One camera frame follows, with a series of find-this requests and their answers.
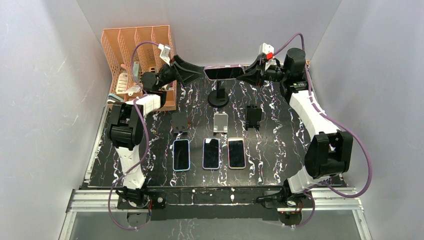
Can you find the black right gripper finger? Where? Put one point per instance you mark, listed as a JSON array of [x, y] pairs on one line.
[[257, 63], [251, 75]]

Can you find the black round base phone stand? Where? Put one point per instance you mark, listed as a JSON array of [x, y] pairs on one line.
[[218, 98]]

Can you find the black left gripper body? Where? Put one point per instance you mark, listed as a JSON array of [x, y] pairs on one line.
[[167, 75]]

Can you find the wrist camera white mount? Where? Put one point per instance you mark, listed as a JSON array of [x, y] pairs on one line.
[[267, 51], [165, 53]]

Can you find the phone with lilac case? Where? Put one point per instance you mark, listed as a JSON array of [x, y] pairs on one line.
[[211, 154]]

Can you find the phone with purple clear case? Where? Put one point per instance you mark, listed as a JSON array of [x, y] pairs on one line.
[[226, 72]]

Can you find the white paper card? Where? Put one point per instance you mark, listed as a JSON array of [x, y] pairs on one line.
[[122, 83]]

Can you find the phone with pink case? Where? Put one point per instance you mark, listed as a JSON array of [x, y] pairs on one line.
[[236, 153]]

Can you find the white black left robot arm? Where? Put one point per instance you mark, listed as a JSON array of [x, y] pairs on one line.
[[128, 127]]

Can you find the black clamp phone stand right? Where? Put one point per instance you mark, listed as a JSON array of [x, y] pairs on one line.
[[253, 116]]

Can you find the aluminium frame rail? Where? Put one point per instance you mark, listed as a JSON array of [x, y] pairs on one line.
[[223, 214]]

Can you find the teal bordered item beside organizer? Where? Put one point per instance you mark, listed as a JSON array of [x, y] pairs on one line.
[[113, 98]]

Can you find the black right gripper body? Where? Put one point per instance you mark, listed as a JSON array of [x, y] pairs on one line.
[[275, 73]]

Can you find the orange plastic file organizer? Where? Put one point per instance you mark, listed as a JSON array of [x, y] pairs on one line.
[[130, 49]]

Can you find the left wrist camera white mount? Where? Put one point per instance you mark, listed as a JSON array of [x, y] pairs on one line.
[[165, 53]]

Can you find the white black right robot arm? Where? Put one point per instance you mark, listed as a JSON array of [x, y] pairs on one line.
[[329, 152]]

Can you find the phone with blue case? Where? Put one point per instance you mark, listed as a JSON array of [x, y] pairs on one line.
[[181, 155]]

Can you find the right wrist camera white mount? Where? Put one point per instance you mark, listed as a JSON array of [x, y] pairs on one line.
[[267, 51]]

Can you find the black folding phone stand left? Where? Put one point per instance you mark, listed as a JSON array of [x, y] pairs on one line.
[[179, 122]]

